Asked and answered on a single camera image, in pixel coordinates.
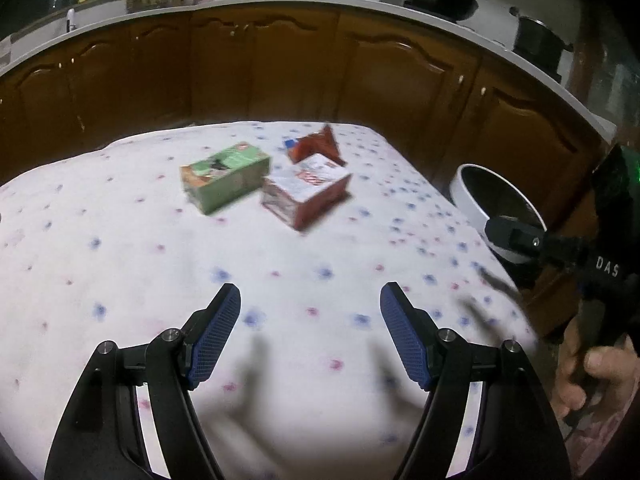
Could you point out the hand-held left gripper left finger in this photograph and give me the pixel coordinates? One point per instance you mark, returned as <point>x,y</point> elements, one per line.
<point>212,340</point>

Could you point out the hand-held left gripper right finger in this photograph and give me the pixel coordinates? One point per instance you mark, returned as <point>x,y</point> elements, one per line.
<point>407,340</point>

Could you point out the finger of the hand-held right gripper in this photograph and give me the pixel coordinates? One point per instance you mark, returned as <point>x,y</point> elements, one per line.
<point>517,237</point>

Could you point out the white round bin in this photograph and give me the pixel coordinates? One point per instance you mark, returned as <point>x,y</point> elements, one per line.
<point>492,195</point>

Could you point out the green carton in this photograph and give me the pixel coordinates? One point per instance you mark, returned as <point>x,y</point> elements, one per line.
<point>227,175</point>

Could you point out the red and white carton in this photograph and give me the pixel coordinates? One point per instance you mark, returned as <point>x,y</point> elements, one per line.
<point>305,191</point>

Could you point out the red snack wrapper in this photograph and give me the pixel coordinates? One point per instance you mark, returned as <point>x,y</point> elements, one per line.
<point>320,145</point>

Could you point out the person's right hand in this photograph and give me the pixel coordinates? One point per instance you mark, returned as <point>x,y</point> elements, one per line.
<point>600,367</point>

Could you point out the floral white tablecloth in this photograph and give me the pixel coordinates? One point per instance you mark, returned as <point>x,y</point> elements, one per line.
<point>280,270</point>

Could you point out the black induction cooker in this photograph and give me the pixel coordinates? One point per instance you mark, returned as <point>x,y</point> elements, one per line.
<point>537,67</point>

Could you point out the black cooking pot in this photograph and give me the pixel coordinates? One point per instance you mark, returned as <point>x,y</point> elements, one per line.
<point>540,40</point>

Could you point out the pink patterned clothing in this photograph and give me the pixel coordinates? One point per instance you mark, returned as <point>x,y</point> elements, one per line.
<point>597,445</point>

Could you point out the brown wooden base cabinets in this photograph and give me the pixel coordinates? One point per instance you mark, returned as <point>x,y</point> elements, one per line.
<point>310,65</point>

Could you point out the white kitchen countertop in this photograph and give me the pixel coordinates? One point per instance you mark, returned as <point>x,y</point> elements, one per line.
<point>320,4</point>

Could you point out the white soap dispenser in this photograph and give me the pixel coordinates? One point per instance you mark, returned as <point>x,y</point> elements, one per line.
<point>72,21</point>

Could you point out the metal faucet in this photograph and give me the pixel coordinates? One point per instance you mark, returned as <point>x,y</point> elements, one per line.
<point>62,0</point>

